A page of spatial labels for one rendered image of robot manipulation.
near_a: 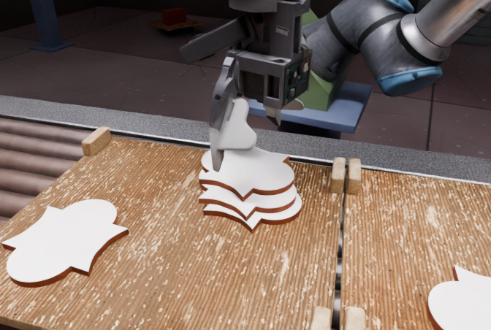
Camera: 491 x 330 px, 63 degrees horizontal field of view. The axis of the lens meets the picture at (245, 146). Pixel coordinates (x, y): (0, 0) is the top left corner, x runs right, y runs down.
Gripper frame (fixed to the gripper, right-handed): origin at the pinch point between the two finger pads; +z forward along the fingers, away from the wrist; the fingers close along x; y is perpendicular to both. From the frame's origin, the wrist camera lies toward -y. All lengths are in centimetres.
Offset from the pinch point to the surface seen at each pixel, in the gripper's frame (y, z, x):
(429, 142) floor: -1, 100, 213
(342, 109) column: -2.9, 12.9, 45.4
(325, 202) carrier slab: 11.4, 6.3, 2.4
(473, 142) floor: 23, 100, 228
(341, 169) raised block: 11.4, 3.6, 7.3
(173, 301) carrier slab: 5.4, 6.2, -20.9
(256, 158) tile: 0.1, 3.3, 2.8
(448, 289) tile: 28.1, 5.3, -4.8
